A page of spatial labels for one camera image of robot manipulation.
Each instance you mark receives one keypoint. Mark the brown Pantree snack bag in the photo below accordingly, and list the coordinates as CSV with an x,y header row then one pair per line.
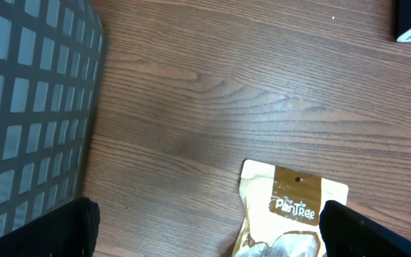
x,y
282,210

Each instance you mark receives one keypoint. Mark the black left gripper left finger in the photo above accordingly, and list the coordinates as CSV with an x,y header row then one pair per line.
x,y
70,230

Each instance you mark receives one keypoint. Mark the grey plastic shopping basket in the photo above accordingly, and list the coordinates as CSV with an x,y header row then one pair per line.
x,y
51,63

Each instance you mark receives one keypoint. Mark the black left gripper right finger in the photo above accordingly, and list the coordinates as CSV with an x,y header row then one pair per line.
x,y
347,233

